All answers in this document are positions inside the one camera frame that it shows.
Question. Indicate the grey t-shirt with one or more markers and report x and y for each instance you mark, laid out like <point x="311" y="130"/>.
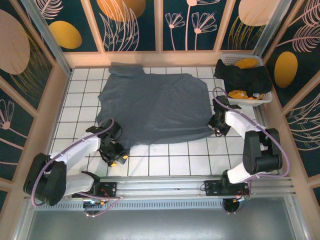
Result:
<point x="155" y="107"/>

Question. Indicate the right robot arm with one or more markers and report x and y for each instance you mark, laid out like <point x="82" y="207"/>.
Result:
<point x="240" y="122"/>

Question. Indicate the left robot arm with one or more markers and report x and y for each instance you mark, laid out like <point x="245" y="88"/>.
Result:
<point x="75" y="147"/>

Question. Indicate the white plastic laundry basket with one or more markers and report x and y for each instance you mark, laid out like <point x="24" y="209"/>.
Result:
<point x="247" y="103"/>

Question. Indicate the black t-shirt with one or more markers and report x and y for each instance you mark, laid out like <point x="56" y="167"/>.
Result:
<point x="240" y="77"/>

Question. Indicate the yellow t-shirt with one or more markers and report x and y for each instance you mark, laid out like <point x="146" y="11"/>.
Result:
<point x="246" y="63"/>

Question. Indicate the grey sheet metal panel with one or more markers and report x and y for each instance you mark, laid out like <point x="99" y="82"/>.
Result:
<point x="162" y="225"/>

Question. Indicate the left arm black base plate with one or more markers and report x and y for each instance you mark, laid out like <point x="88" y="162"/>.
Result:
<point x="107" y="187"/>

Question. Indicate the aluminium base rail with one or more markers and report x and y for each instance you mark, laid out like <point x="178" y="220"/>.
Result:
<point x="162" y="185"/>

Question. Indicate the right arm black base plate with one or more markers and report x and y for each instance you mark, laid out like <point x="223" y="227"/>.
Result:
<point x="212" y="187"/>

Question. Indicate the aluminium corner post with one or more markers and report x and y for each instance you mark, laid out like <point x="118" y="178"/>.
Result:
<point x="272" y="27"/>
<point x="48" y="37"/>

